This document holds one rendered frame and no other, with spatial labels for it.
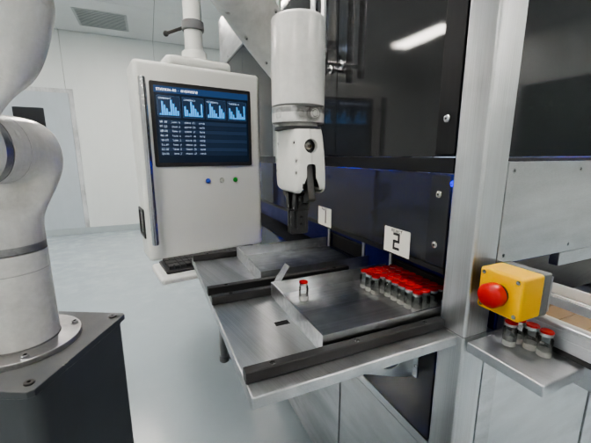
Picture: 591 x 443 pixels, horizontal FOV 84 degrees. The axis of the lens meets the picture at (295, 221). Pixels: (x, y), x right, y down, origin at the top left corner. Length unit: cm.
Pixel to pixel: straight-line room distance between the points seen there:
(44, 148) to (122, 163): 520
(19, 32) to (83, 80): 539
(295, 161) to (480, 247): 36
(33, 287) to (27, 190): 18
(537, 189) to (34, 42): 89
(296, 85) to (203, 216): 99
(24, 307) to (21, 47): 43
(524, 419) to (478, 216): 55
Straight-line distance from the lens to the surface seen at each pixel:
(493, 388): 86
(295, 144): 50
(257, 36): 64
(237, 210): 147
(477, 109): 65
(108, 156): 597
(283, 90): 52
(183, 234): 141
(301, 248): 119
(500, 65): 65
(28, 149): 74
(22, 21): 70
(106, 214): 605
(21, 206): 75
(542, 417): 109
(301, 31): 53
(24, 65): 70
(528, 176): 73
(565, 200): 85
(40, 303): 77
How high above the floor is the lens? 121
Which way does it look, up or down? 11 degrees down
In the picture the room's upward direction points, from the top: straight up
